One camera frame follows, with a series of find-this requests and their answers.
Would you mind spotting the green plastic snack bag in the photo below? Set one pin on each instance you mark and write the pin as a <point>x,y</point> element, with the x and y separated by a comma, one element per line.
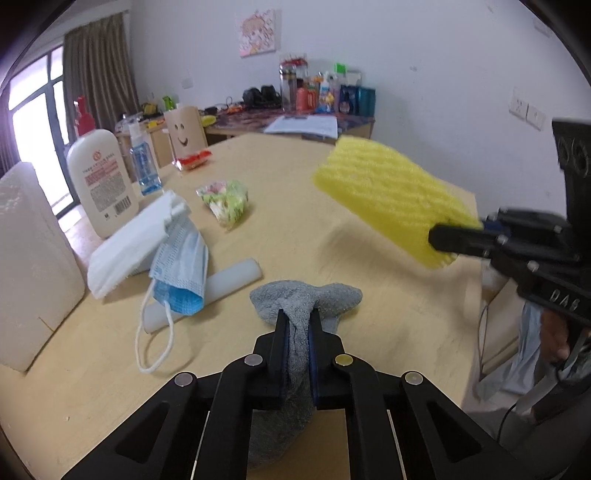
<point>228,201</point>

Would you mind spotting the white foam tube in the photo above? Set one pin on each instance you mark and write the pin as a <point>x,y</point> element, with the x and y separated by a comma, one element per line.
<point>217,286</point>

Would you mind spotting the clear blue spray bottle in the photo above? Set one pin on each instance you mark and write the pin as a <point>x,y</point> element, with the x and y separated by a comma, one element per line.
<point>145,167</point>

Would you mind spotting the wooden desk with drawers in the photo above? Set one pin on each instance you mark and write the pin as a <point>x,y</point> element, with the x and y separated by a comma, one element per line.
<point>155,134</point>

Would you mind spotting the red snack packet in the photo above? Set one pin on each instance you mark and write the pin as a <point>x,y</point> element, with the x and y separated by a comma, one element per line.
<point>192,161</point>

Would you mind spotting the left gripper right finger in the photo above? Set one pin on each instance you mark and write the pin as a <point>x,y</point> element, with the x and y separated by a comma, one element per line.
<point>317,356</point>

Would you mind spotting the brown curtain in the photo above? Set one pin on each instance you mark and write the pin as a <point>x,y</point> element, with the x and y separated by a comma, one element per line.
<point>97,66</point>

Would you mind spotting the anime girl wall picture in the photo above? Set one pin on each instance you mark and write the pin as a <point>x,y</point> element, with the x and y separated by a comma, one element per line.
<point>257,33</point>

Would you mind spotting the blue surgical face mask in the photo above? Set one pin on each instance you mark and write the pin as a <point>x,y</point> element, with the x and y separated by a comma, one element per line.
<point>177,282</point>

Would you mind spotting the white styrofoam box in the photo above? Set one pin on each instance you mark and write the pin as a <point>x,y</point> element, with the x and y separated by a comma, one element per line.
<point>41,282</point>

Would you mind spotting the yellow sponge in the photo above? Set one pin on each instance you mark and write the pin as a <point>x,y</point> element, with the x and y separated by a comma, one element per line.
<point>393,195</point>

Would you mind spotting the white lotion pump bottle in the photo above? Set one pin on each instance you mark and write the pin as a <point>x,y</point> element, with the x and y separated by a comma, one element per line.
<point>99,175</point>

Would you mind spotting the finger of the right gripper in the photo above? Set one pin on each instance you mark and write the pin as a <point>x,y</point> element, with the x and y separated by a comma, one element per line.
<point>462,240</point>

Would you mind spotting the white tissue stack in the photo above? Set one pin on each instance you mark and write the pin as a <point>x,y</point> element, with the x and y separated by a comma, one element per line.
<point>129,248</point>

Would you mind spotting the white paper sheet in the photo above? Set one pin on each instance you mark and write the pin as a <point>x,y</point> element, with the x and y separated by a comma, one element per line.
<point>318,125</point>

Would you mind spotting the person's right hand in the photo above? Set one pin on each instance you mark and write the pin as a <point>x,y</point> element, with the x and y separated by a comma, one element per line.
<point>553,338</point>

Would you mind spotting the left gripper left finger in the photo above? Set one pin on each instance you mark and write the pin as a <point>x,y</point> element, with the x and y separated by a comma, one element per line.
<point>279,355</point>

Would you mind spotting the wooden smiley face chair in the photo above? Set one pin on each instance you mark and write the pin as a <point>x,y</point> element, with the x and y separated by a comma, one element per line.
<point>185,131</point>

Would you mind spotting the grey sock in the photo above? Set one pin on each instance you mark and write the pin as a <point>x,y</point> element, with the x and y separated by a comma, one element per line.
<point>274,431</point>

